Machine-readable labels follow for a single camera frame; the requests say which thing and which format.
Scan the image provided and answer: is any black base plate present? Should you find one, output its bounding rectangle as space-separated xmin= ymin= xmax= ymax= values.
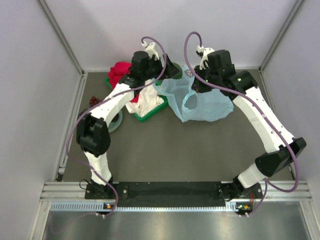
xmin=84 ymin=180 xmax=263 ymax=207

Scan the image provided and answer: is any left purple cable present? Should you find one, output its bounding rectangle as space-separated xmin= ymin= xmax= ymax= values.
xmin=66 ymin=36 xmax=167 ymax=217

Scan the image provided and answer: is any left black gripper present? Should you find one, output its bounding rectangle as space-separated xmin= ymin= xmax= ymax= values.
xmin=141 ymin=53 xmax=180 ymax=81

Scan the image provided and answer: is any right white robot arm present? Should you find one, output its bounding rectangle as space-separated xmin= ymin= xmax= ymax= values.
xmin=192 ymin=45 xmax=307 ymax=198

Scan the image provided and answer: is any light blue plastic bag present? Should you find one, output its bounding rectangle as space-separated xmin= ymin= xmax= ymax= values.
xmin=153 ymin=66 xmax=234 ymax=123

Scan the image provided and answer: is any dark red grape bunch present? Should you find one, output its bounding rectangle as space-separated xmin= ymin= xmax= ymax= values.
xmin=89 ymin=96 xmax=102 ymax=107

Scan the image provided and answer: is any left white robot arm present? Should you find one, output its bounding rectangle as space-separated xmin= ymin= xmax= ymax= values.
xmin=76 ymin=37 xmax=179 ymax=199

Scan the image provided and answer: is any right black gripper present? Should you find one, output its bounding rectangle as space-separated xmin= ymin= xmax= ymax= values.
xmin=191 ymin=64 xmax=221 ymax=94

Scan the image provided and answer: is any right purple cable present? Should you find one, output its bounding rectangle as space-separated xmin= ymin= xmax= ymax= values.
xmin=184 ymin=31 xmax=300 ymax=216

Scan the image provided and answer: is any white cloth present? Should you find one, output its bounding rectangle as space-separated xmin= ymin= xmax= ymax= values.
xmin=125 ymin=85 xmax=164 ymax=118

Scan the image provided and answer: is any grey-green plate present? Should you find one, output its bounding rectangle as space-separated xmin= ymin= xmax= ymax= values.
xmin=108 ymin=111 xmax=123 ymax=133

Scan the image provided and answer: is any red cloth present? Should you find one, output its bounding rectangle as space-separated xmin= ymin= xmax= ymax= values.
xmin=108 ymin=61 xmax=132 ymax=89

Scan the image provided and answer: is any purple cable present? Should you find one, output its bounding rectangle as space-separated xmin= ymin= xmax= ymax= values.
xmin=66 ymin=36 xmax=167 ymax=217
xmin=184 ymin=31 xmax=300 ymax=216

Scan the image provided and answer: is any green plastic tray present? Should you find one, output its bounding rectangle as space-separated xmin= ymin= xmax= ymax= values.
xmin=104 ymin=76 xmax=170 ymax=123

